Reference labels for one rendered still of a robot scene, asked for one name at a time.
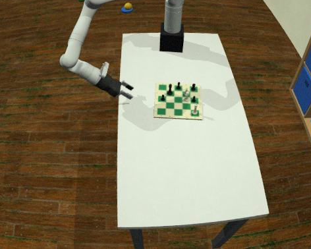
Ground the white chess piece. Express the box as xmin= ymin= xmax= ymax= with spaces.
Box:
xmin=192 ymin=103 xmax=198 ymax=115
xmin=184 ymin=92 xmax=189 ymax=101

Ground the green and cream chessboard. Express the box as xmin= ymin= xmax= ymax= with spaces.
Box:
xmin=154 ymin=82 xmax=202 ymax=120

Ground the black chess king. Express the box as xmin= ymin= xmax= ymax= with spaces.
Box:
xmin=167 ymin=84 xmax=173 ymax=95

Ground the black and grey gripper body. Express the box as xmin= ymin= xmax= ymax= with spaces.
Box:
xmin=86 ymin=62 xmax=121 ymax=97

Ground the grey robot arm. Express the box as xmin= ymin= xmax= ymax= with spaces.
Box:
xmin=60 ymin=0 xmax=184 ymax=80

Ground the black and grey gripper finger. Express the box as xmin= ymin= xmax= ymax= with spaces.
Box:
xmin=116 ymin=90 xmax=133 ymax=99
xmin=121 ymin=80 xmax=134 ymax=91

